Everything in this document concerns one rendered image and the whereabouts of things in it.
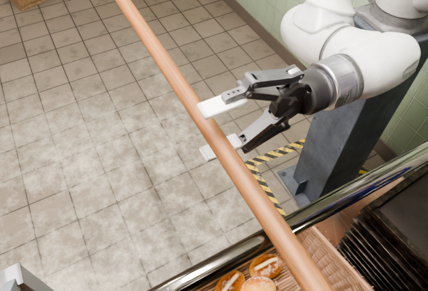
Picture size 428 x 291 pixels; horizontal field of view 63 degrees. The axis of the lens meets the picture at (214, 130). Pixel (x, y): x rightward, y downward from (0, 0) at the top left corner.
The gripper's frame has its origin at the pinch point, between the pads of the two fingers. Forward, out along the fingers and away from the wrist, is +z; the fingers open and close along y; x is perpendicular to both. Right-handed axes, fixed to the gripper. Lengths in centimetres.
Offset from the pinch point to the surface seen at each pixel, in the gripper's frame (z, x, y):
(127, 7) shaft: 1.2, 38.5, -0.5
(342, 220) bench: -42, -7, 62
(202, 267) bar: 10.6, -17.4, 2.3
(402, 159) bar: -24.2, -16.9, 2.4
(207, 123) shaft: 0.5, 1.1, -0.8
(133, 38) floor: -31, 192, 120
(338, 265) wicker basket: -25, -19, 47
